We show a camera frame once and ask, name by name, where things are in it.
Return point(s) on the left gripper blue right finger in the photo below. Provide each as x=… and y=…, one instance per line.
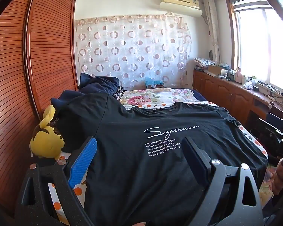
x=231, y=195

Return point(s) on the yellow plush toy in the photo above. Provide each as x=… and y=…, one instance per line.
x=46, y=142

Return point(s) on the navy blue folded garment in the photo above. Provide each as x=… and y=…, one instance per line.
x=98, y=84

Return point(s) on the tied beige window curtain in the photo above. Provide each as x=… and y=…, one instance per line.
x=212, y=18

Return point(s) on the floral pink quilt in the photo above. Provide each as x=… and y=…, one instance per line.
x=159, y=98

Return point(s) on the cardboard box on cabinet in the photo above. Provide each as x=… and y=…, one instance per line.
x=216, y=70

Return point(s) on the folded patterned fabric pile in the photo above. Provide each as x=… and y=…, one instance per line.
x=204, y=63

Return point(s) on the black printed t-shirt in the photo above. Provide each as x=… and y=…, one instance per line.
x=139, y=172

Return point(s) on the long wooden cabinet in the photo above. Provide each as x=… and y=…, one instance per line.
x=245, y=105

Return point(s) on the patterned folded cloth stack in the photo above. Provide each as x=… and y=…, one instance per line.
x=119, y=93

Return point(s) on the navy blue bed sheet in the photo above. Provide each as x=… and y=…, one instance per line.
x=198, y=96

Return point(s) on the wall air conditioner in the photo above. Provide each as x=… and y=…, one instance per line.
x=184, y=7

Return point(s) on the wooden louvered wardrobe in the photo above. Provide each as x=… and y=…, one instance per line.
x=37, y=63

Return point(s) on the circle patterned lace curtain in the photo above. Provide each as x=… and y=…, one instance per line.
x=133, y=48

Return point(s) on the window with wooden frame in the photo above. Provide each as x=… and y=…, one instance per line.
x=258, y=40

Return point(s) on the blue toy on headboard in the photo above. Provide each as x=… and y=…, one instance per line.
x=151, y=83

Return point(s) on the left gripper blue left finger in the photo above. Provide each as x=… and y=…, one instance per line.
x=34, y=204

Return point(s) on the person's right hand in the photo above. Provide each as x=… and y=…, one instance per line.
x=277, y=184

